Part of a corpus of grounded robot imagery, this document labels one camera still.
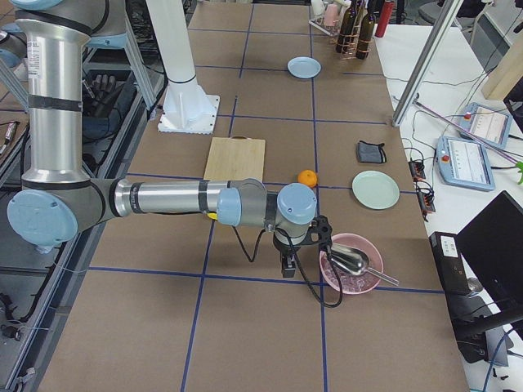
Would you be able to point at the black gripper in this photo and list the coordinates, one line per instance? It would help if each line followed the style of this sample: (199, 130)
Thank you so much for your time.
(285, 247)

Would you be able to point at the orange mandarin fruit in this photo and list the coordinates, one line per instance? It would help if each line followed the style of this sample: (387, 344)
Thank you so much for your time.
(308, 177)

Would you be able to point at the light blue plate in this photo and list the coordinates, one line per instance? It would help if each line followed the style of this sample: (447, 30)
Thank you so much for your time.
(304, 67)

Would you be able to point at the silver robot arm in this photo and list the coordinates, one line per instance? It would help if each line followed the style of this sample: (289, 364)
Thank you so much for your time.
(59, 200)

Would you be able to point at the mint green plate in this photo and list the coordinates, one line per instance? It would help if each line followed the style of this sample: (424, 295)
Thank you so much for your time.
(375, 190)

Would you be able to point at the clear ice cubes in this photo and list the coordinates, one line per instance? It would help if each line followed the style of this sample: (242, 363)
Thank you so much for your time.
(351, 284)

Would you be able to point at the pink bowl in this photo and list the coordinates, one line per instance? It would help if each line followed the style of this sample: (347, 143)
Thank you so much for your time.
(363, 244)

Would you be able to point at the metal ice scoop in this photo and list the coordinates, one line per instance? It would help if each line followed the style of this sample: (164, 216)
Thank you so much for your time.
(353, 261)

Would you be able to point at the wooden cutting board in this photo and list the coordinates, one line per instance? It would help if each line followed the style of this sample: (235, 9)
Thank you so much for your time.
(235, 159)

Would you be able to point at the dark grey folded cloth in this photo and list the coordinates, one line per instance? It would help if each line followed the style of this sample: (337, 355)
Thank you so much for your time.
(370, 153)

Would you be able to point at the black orange connector block lower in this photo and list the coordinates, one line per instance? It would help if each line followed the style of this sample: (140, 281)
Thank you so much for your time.
(425, 194)

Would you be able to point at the black orange connector block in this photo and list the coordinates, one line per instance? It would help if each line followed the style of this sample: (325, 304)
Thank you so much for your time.
(417, 170)
(425, 194)

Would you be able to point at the black orange connector block upper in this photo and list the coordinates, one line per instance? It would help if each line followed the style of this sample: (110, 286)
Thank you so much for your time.
(417, 170)

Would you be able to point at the black computer box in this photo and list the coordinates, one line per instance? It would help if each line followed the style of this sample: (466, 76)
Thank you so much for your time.
(449, 264)

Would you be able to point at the near teach pendant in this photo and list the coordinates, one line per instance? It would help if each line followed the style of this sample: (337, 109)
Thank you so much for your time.
(464, 163)

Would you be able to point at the teach pendant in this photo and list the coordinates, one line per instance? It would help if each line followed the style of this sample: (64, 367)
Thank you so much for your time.
(489, 124)
(464, 163)

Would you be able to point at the black monitor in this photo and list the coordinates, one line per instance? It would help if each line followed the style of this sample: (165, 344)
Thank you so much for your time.
(491, 244)

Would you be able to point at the dark wine bottle left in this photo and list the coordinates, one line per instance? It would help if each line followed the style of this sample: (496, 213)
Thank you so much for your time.
(347, 26)

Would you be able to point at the dark wine bottle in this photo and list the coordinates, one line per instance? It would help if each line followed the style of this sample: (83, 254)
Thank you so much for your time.
(366, 31)
(347, 26)

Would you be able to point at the dark wine bottle right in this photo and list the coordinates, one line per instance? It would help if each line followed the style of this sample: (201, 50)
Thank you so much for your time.
(366, 31)

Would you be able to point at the far teach pendant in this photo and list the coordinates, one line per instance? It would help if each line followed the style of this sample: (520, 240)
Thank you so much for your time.
(489, 124)

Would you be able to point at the pink cup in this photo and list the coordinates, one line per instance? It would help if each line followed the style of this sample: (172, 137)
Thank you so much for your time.
(331, 15)

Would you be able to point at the black robotic hand model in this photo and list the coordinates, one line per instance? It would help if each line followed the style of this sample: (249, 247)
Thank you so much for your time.
(100, 95)

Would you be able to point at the red bottle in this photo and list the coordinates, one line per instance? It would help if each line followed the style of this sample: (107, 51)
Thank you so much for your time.
(384, 18)

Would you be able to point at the wooden board leaning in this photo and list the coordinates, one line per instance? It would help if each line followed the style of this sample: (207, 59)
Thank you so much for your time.
(507, 74)

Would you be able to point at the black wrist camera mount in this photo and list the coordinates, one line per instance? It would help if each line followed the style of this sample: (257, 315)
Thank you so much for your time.
(320, 232)

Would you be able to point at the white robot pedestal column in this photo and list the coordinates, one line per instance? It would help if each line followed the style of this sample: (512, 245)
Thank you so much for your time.
(186, 106)

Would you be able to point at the copper wire bottle rack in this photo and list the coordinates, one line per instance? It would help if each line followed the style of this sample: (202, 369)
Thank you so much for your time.
(353, 47)

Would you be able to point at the aluminium frame post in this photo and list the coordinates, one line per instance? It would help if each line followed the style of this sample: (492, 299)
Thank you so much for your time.
(435, 38)

